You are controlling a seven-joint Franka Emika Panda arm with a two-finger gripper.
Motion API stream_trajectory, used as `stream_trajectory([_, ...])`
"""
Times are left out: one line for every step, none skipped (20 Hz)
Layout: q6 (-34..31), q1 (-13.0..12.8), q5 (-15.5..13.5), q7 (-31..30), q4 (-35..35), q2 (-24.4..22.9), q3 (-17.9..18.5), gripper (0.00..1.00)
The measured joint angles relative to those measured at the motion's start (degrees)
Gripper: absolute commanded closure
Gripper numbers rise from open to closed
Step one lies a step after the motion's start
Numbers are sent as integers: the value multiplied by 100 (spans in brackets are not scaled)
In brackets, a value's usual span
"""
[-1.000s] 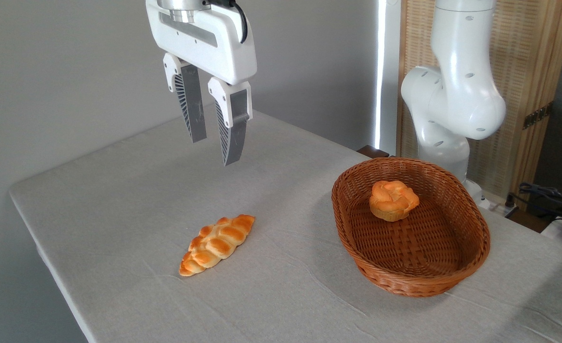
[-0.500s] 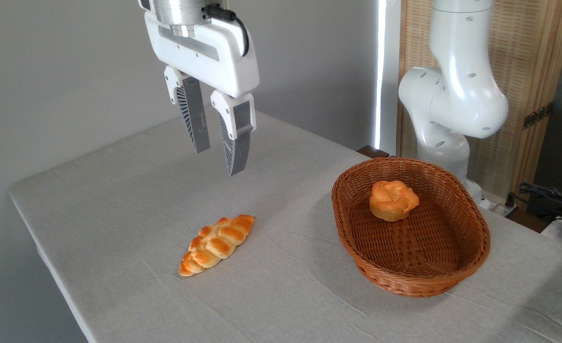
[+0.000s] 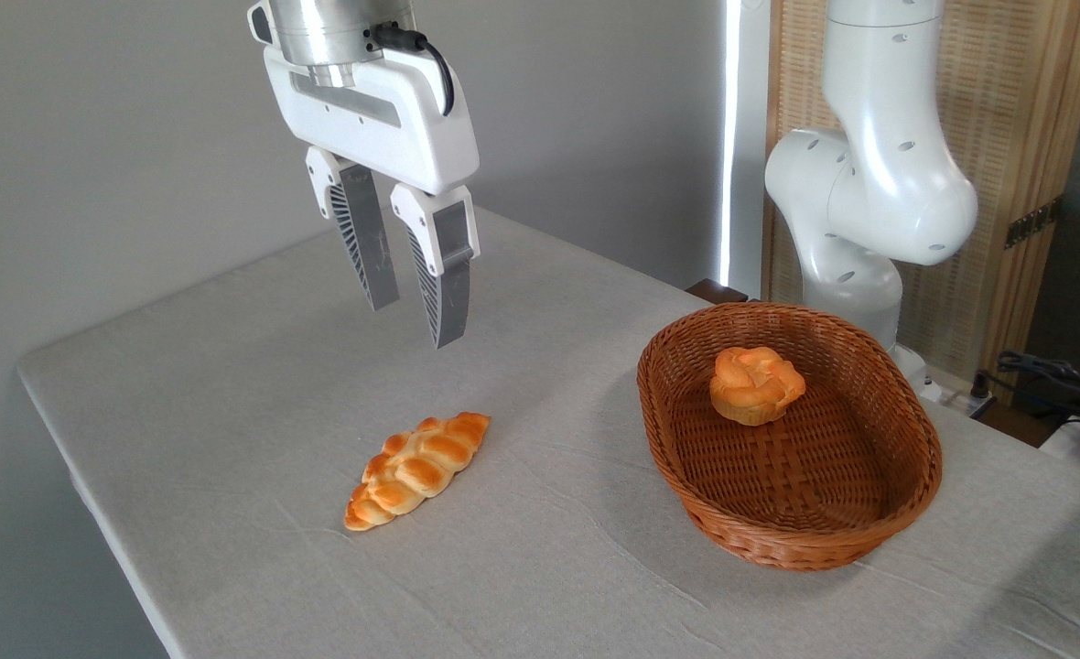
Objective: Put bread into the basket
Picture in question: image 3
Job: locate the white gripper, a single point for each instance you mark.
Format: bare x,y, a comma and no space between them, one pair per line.
384,124

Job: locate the round orange muffin bread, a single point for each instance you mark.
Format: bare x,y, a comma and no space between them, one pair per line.
755,384

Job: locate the long braided bread loaf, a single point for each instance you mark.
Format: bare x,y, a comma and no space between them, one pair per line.
416,469

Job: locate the brown oval wicker basket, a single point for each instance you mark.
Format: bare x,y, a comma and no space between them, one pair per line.
778,485

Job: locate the light grey tablecloth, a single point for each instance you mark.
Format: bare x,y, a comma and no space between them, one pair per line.
522,549

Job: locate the dark brown wooden furniture piece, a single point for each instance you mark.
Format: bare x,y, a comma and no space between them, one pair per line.
716,291

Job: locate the black metal screen hinge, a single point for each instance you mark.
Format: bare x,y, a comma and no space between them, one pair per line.
1034,222

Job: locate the wooden bamboo folding screen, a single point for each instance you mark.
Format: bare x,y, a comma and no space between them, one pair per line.
1016,101

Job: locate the white vertical frame strip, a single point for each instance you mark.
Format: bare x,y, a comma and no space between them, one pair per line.
743,137

